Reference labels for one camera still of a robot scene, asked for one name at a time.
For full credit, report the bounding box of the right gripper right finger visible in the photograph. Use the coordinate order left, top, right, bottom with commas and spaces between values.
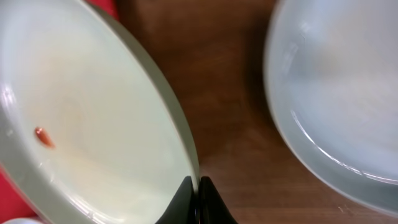
198, 176, 238, 224

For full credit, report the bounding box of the light blue plate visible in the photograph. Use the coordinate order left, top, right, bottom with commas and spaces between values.
2, 218, 45, 224
264, 0, 397, 216
1, 0, 198, 224

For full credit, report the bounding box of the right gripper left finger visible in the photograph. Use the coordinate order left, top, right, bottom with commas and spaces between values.
155, 176, 197, 224

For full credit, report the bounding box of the red plastic tray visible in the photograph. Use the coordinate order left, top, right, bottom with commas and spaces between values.
1, 0, 118, 223

